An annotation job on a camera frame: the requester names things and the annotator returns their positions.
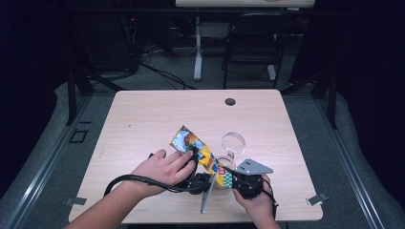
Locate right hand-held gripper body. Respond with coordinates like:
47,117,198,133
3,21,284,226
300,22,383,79
235,157,274,201

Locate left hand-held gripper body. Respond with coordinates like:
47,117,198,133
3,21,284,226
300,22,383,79
178,171,220,215

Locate yellow spouted pouch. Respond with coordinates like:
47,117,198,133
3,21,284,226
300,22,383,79
169,125,235,190

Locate clear glass jar with lid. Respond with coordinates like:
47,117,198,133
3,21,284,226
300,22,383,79
212,131,247,191

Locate person's right hand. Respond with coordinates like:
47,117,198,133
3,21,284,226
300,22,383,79
231,177,275,222

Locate person's left hand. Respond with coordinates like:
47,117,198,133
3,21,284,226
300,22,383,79
130,149,198,198

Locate grey metal tab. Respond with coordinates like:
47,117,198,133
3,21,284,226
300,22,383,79
63,197,88,207
305,192,329,207

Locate white desk leg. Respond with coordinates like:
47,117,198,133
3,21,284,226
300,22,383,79
193,16,204,82

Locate black metal stand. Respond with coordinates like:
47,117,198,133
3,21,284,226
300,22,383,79
64,65,126,127
279,67,339,130

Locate black chair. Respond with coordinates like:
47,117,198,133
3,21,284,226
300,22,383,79
221,12,296,91

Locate dark equipment cabinet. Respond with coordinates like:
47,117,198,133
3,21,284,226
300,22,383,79
75,11,141,73

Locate light background desk top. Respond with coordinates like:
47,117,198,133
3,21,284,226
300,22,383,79
175,0,316,9

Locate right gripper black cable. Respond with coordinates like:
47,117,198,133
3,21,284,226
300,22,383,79
260,176,280,220

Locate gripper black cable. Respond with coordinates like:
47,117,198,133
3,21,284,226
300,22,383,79
260,176,280,220
102,173,205,198

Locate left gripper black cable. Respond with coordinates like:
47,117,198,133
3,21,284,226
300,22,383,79
102,173,205,198

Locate black floor cables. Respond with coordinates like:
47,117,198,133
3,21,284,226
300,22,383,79
139,43,198,91

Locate aluminium floor rail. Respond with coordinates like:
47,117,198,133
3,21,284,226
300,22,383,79
9,94,94,229
312,94,387,229

